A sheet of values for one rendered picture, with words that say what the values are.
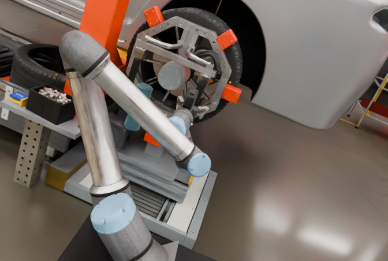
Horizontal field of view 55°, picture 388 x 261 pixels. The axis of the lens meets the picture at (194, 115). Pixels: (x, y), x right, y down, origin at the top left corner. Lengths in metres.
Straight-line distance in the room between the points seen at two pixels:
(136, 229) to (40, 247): 0.77
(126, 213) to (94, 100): 0.40
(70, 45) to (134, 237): 0.64
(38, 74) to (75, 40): 1.23
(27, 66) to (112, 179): 1.28
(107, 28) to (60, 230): 1.04
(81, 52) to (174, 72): 0.76
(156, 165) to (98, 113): 1.05
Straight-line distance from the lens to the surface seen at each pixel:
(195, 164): 1.32
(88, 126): 1.36
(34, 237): 2.01
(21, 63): 2.55
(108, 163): 1.39
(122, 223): 1.26
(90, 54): 1.20
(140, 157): 2.35
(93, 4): 1.99
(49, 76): 2.43
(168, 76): 1.88
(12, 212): 2.12
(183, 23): 1.97
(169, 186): 2.30
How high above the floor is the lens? 1.39
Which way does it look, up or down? 21 degrees down
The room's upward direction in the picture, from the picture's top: 22 degrees clockwise
